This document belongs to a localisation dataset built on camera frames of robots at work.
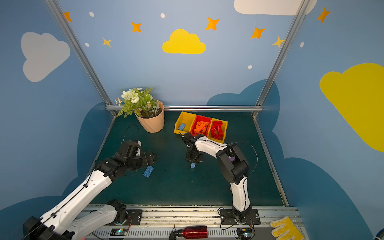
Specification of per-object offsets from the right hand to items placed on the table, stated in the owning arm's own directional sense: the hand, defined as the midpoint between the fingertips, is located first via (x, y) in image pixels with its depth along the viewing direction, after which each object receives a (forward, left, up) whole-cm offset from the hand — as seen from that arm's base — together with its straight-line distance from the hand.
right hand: (192, 160), depth 94 cm
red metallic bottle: (-37, -3, +4) cm, 38 cm away
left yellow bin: (+31, +8, +1) cm, 32 cm away
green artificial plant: (+25, +34, +27) cm, 50 cm away
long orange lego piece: (+26, -5, +3) cm, 26 cm away
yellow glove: (-35, -48, 0) cm, 59 cm away
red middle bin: (+34, -4, +4) cm, 34 cm away
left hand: (-7, +21, +15) cm, 26 cm away
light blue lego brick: (+27, +10, 0) cm, 29 cm away
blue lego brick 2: (-4, -1, +2) cm, 4 cm away
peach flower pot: (+20, +27, +10) cm, 35 cm away
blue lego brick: (-9, +26, +1) cm, 28 cm away
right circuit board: (-36, -28, -2) cm, 45 cm away
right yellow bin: (+27, -22, +3) cm, 35 cm away
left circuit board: (-39, +33, 0) cm, 51 cm away
